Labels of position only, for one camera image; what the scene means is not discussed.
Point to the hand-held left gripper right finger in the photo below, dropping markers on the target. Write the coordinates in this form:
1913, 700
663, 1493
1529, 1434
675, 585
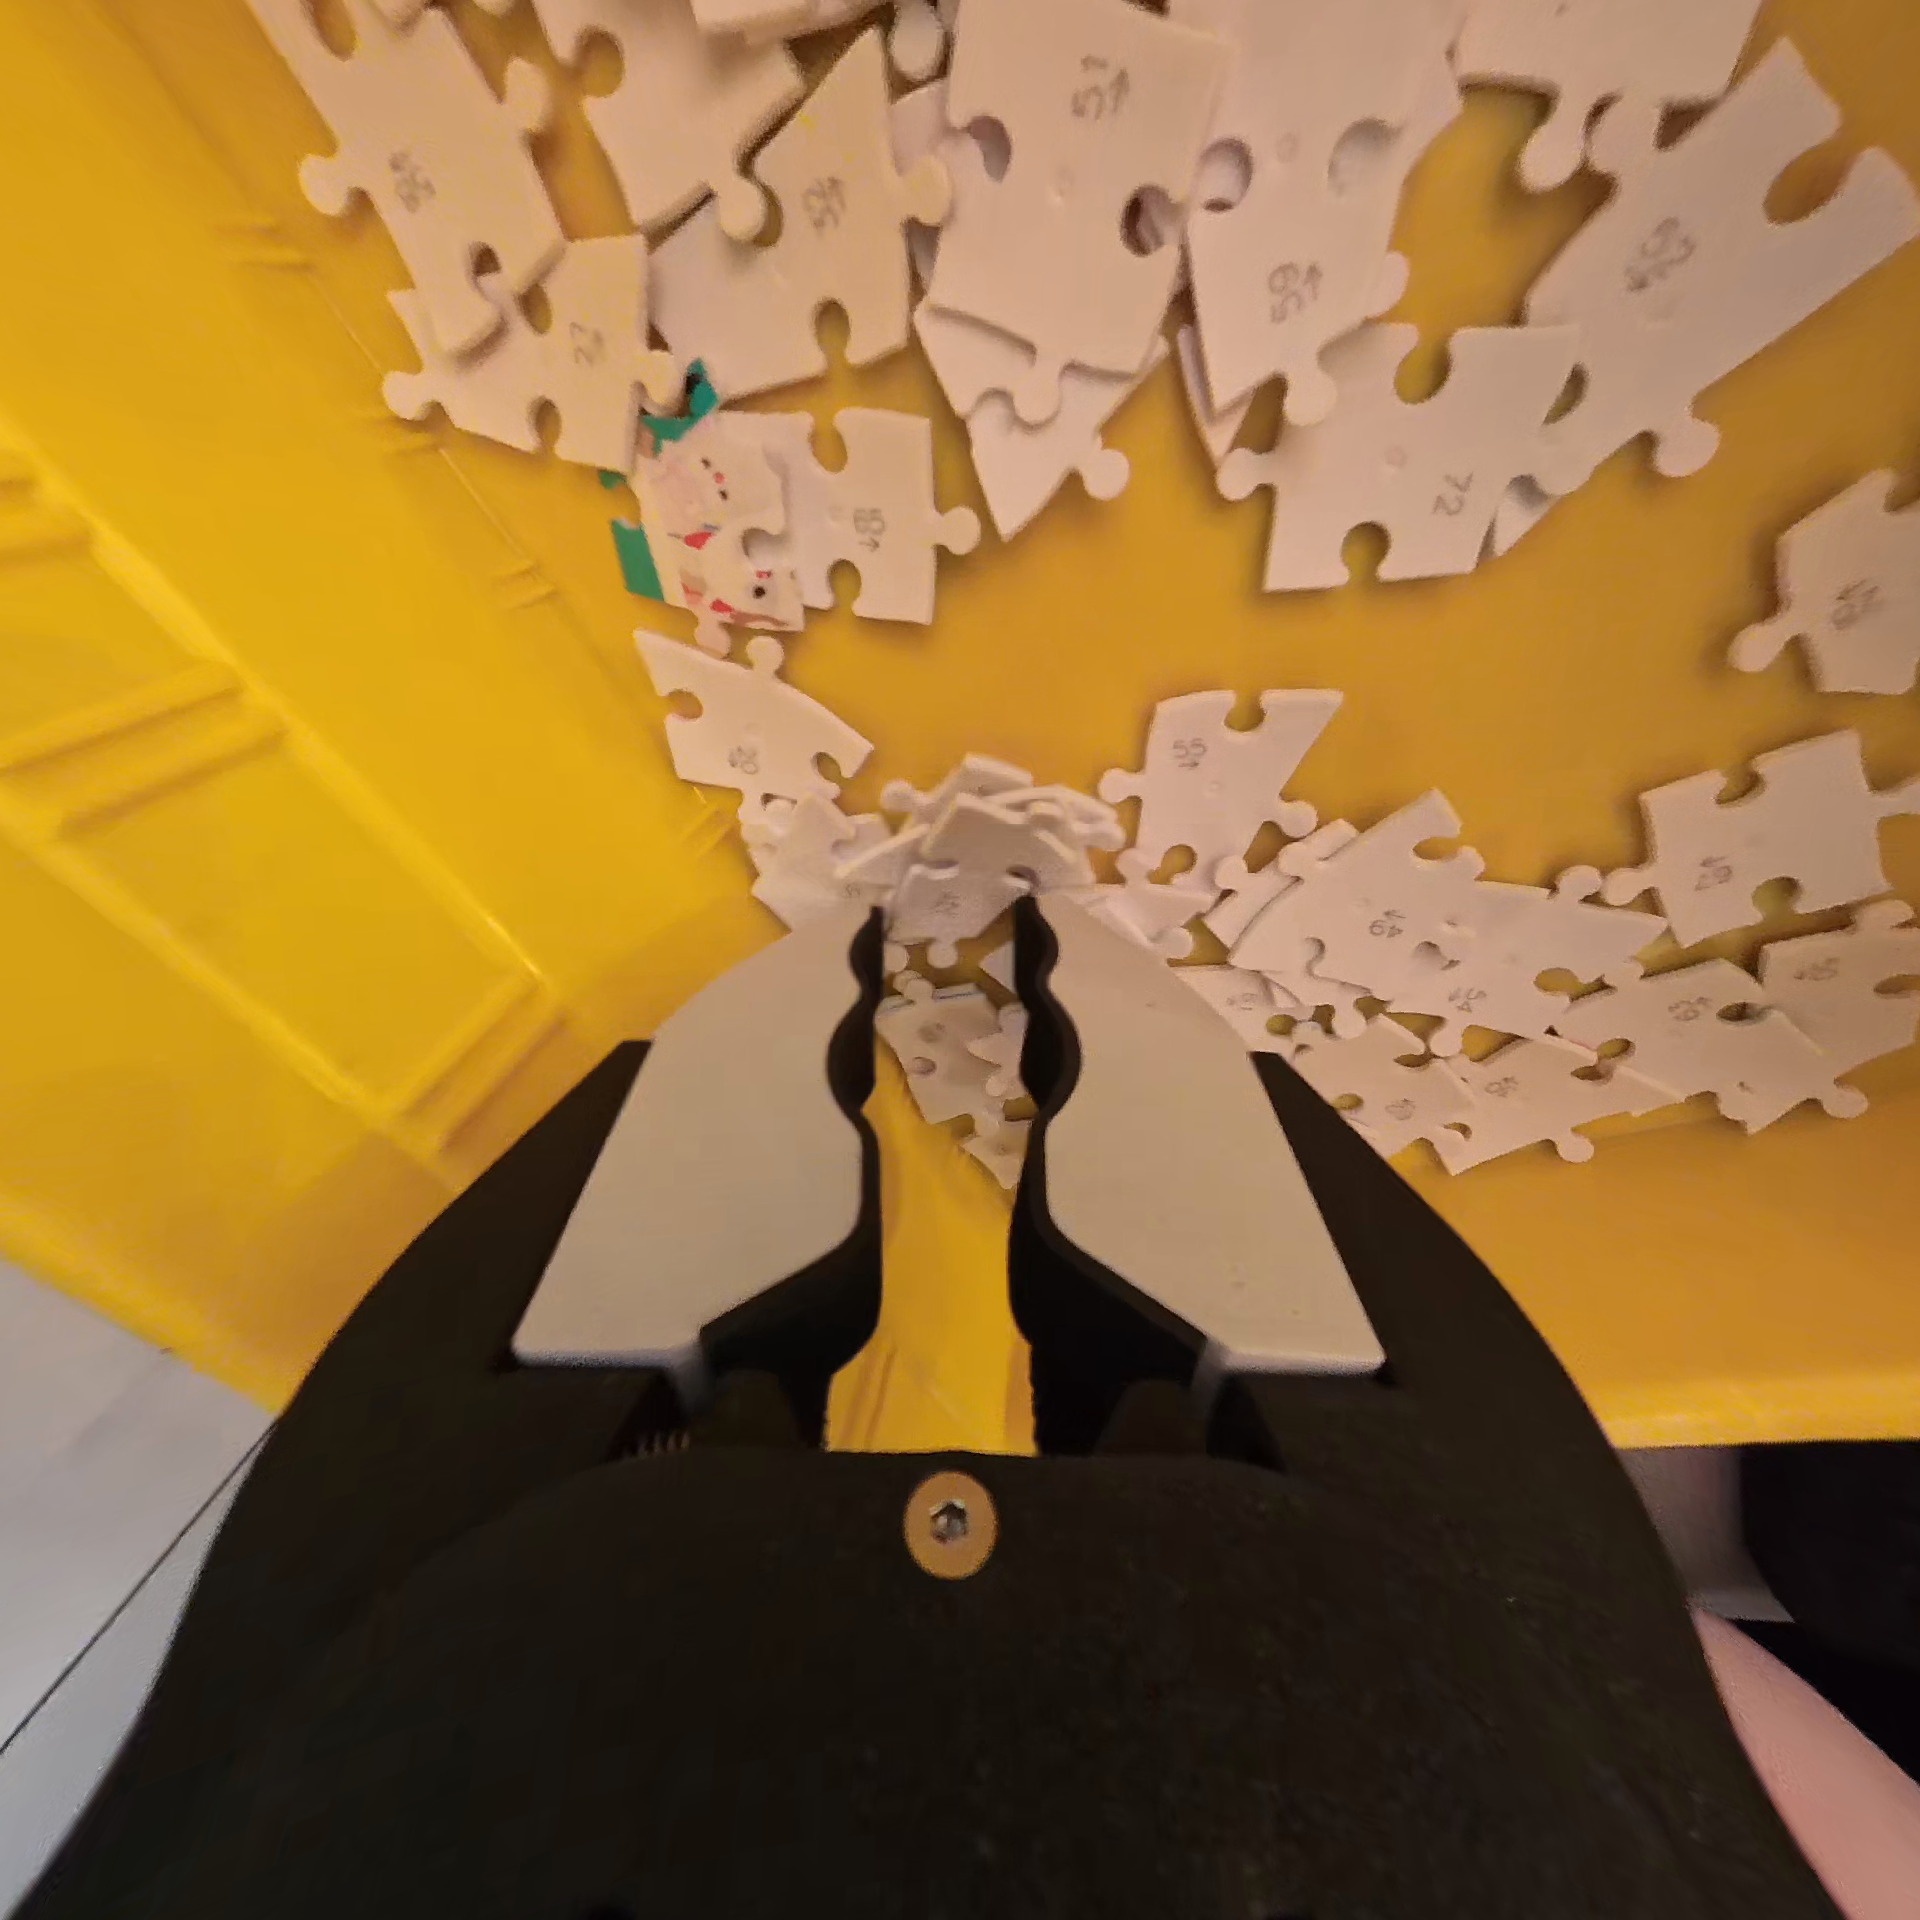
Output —
1202, 1201

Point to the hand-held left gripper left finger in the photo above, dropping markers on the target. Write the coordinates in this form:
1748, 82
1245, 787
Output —
700, 1201

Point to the yellow plastic bin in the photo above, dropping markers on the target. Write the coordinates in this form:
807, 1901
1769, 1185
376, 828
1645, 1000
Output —
242, 906

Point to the pile of puzzle pieces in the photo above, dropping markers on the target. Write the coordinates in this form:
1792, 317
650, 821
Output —
1320, 302

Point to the black quilted pad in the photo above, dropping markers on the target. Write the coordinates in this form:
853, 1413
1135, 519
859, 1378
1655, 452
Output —
1834, 1550

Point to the person's leg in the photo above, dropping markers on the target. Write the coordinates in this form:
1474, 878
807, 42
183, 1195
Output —
1819, 1786

